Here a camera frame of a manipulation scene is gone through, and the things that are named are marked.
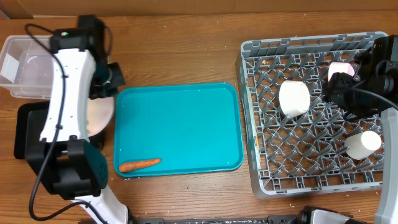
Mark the white dinner plate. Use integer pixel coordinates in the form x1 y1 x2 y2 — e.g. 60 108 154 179
86 97 114 137

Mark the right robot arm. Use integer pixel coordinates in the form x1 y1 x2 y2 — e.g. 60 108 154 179
322 35 397 223

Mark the clear plastic bin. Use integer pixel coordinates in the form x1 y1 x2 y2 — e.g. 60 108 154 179
0 35 109 100

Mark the orange carrot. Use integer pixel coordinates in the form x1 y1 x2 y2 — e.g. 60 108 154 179
119 159 162 173

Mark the white cup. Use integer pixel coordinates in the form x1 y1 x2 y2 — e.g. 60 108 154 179
344 131 382 160

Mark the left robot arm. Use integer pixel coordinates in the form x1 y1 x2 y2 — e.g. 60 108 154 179
25 15 134 223

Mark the pink bowl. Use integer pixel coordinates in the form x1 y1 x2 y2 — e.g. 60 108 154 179
328 62 355 81

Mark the teal serving tray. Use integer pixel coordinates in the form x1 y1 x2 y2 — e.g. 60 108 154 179
113 83 244 178

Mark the black tray bin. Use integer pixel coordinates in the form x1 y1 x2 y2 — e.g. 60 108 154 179
14 101 49 159

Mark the white green bowl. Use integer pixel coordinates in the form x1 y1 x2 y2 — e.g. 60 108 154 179
279 80 310 118

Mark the grey dishwasher rack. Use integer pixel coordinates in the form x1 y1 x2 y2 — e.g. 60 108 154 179
236 32 390 198

